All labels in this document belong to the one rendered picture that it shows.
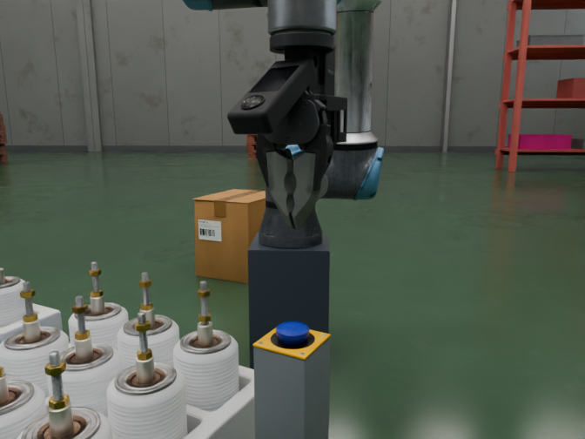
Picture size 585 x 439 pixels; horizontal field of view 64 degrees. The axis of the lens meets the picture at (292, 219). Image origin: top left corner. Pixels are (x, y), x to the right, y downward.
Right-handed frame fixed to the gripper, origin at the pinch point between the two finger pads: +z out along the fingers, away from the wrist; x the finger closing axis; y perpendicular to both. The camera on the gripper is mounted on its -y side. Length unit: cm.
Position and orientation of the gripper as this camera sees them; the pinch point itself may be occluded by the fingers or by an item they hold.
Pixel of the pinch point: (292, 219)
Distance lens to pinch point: 54.0
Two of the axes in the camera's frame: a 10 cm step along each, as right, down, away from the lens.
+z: 0.0, 9.8, 2.0
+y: 4.9, -1.7, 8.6
